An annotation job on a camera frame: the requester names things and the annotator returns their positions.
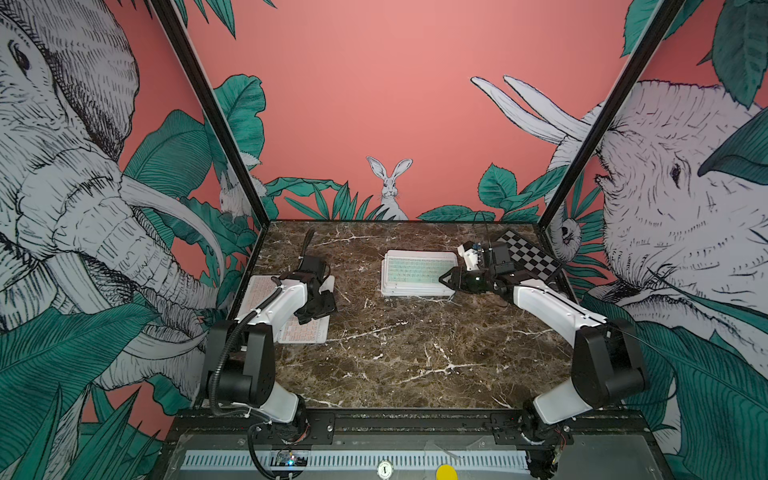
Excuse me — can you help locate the black frame post right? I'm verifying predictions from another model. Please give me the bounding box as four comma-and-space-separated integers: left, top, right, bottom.
537, 0, 684, 229

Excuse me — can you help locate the black frame post left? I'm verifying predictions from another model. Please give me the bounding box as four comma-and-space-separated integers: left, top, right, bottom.
150, 0, 270, 230

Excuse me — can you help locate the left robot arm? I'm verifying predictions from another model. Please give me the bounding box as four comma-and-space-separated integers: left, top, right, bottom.
200, 255, 336, 444

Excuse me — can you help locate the black mounting rail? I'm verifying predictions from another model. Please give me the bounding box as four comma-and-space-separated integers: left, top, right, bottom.
166, 408, 651, 449

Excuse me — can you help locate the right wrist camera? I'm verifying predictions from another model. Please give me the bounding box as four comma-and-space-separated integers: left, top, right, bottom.
457, 241, 484, 271

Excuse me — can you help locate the checkerboard calibration plate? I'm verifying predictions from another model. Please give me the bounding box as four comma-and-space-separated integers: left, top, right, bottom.
497, 230, 562, 283

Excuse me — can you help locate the yellow round button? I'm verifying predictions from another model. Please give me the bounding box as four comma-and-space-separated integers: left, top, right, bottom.
435, 464, 458, 480

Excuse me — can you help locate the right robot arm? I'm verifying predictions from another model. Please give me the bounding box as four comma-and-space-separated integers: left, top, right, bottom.
439, 242, 650, 445

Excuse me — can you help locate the pink keyboard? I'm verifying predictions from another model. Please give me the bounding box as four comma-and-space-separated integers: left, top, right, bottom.
235, 275, 282, 322
381, 282, 455, 297
267, 276, 334, 344

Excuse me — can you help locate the white vented strip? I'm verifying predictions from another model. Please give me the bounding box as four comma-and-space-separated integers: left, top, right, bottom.
180, 450, 529, 473

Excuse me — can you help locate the green keyboard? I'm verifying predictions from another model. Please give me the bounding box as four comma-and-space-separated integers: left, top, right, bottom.
382, 250, 458, 289

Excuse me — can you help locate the black frame post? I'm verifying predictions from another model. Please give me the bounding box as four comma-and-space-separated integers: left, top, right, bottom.
150, 0, 270, 230
537, 0, 684, 229

